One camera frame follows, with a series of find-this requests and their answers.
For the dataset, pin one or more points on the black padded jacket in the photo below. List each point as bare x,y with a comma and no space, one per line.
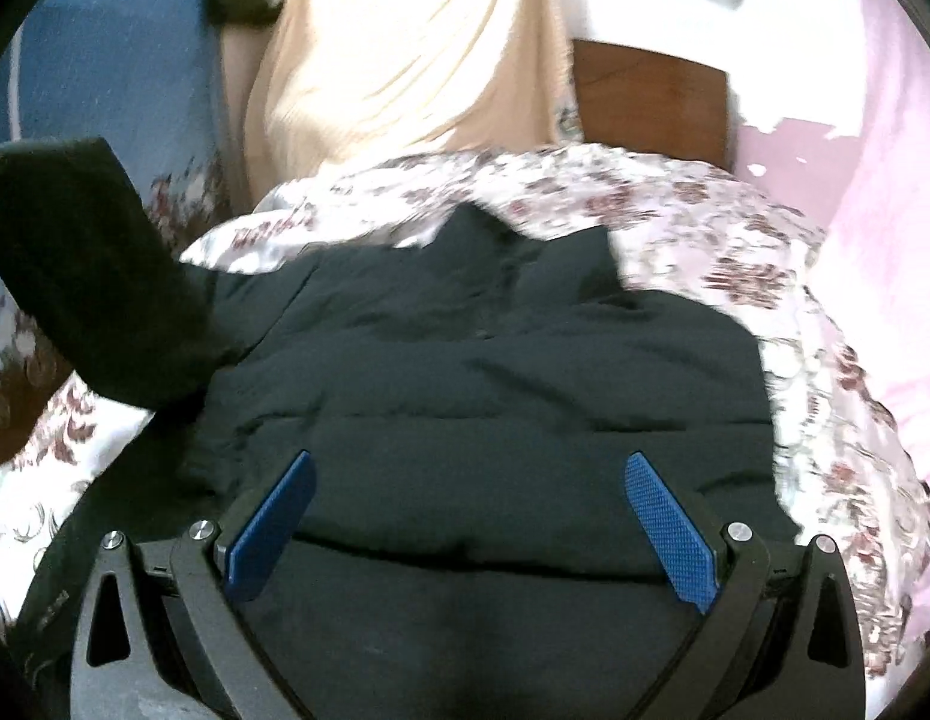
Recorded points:
472,390

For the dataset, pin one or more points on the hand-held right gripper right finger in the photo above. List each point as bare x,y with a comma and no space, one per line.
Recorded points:
671,532

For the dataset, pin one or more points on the light wooden bed frame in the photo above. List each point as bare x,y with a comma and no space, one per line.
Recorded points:
236,105

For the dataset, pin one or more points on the blue rug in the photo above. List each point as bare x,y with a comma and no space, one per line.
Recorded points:
97,52

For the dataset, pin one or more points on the floral satin bedspread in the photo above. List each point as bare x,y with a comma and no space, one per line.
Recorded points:
697,240

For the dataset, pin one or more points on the pink cloth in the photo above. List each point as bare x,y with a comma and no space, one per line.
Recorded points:
874,210

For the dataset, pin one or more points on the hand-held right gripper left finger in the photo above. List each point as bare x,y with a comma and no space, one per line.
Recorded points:
274,521

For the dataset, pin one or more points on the beige curtain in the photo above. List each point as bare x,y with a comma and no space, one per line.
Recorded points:
405,52

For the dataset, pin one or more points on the brown wooden headboard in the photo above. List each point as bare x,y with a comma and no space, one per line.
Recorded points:
649,101

